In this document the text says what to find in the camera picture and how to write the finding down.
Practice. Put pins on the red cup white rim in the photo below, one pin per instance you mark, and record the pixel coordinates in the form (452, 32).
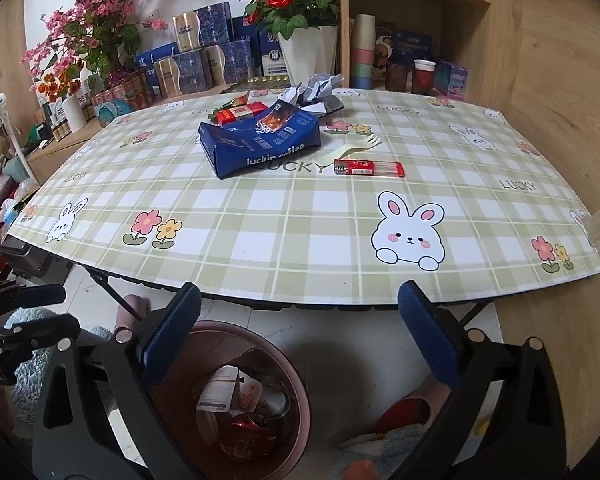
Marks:
(423, 79)

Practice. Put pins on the stack of pastel paper cups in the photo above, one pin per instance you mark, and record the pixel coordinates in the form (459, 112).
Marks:
(363, 55)

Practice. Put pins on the row of small brown bottles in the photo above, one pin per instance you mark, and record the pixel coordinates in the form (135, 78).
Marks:
(61, 127)

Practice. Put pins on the white label packet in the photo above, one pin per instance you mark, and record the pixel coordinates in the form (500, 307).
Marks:
(219, 389)

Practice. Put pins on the brown glass cup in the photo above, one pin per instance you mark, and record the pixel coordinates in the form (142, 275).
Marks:
(397, 77)

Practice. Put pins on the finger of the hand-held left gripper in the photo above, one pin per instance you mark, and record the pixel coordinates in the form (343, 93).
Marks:
(30, 296)
(50, 330)

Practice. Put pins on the fluffy light blue cloth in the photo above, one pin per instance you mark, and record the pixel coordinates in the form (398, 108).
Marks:
(32, 377)
(385, 447)

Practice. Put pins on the white vase orange flowers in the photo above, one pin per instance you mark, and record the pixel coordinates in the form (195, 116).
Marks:
(75, 112)

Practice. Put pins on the blue coffee bag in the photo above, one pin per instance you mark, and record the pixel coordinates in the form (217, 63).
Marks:
(260, 152)

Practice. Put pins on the wooden shelf unit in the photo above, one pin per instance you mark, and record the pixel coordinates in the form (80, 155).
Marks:
(343, 20)

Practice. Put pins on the dark foil packet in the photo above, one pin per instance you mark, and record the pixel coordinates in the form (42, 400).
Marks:
(277, 117)

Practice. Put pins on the small blue purple box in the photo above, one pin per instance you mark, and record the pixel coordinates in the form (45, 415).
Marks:
(451, 80)

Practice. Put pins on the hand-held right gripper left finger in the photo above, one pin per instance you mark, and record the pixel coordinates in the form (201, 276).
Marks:
(172, 335)

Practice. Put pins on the cream plastic fork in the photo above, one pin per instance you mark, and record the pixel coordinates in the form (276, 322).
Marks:
(362, 147)

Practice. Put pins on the dark blue illustrated box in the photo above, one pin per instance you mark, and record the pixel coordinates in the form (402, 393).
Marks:
(410, 42)

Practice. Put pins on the gold rimmed tray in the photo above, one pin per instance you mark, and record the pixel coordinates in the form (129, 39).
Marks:
(267, 81)

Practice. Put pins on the pink brown trash bin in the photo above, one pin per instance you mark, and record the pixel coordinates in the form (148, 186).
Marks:
(260, 340)

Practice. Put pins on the round metal can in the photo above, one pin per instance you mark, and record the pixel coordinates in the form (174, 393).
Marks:
(274, 404)

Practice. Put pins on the red cardboard box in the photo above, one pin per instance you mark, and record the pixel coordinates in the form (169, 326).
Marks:
(240, 115)

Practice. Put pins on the red slipper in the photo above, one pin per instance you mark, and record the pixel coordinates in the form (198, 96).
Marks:
(410, 407)

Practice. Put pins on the pink slipper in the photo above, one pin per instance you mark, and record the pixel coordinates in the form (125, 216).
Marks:
(132, 310)

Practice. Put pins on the white grey paper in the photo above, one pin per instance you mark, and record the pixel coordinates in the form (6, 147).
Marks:
(312, 90)

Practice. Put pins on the red clear plastic wrapper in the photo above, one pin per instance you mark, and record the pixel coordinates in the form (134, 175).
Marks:
(370, 168)

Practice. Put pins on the pink blossom artificial plant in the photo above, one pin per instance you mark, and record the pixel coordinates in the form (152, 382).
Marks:
(90, 15)

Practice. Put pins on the stack of blue gift boxes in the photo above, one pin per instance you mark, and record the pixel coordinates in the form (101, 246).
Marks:
(190, 67)

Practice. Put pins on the green gold candy wrapper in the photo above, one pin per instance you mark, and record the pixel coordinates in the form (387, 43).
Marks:
(232, 101)

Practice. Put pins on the red rose plant white pot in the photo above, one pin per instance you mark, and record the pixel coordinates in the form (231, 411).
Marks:
(305, 50)

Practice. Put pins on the wooden fence planter box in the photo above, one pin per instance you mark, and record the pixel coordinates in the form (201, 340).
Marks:
(122, 100)

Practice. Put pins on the red crumpled wrapper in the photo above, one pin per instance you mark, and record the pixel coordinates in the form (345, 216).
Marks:
(242, 435)

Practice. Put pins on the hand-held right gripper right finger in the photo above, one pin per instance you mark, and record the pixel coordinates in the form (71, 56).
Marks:
(427, 332)

